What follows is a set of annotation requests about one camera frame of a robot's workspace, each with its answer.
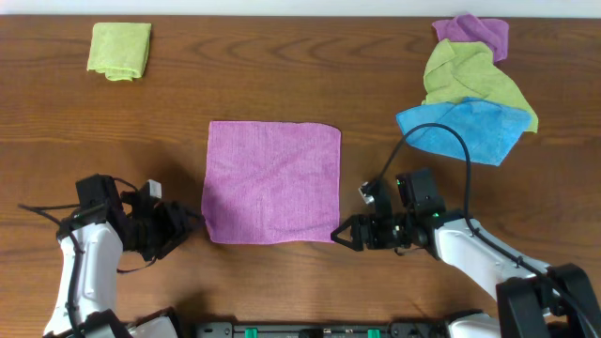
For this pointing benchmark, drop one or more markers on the pink microfiber cloth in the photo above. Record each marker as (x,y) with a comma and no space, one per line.
(271,182)

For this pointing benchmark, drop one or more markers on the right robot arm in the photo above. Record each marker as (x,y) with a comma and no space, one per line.
(534,299)

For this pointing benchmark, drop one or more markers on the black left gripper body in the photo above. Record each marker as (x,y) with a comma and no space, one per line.
(156,228)

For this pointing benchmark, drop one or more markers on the blue microfiber cloth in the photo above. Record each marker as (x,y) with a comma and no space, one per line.
(489,129)

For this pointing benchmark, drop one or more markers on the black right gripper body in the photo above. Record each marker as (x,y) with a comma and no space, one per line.
(389,232)

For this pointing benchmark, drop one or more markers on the green crumpled microfiber cloth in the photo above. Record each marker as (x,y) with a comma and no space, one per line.
(456,70)

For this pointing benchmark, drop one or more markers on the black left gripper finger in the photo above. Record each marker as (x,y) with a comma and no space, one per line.
(186,213)
(171,236)

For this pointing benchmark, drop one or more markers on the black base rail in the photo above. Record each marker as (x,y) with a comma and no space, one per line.
(402,329)

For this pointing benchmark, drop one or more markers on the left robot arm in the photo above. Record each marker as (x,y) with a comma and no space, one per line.
(92,249)

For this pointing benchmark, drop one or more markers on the purple crumpled microfiber cloth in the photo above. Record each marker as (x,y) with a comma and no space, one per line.
(494,33)

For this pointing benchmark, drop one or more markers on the folded green microfiber cloth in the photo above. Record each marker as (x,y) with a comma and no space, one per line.
(119,51)

